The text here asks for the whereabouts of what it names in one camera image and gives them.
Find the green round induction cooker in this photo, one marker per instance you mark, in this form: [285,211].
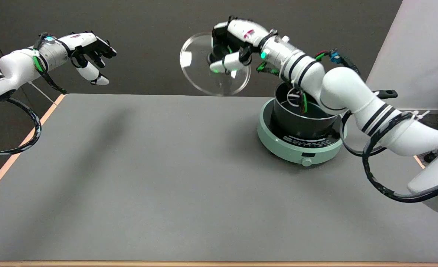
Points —
[289,148]

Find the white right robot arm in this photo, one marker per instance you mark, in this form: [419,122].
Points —
[337,85]

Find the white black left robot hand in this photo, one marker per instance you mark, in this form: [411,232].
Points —
[83,40]

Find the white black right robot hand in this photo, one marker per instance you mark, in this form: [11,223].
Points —
[241,31]

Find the black caster with white leg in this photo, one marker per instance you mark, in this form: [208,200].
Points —
[430,157]

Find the white partition panel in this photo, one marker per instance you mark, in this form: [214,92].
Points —
[419,55]

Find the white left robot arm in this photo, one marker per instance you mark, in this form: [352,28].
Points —
[15,66]

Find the glass pot lid black knob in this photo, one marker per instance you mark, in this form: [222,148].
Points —
[196,66]

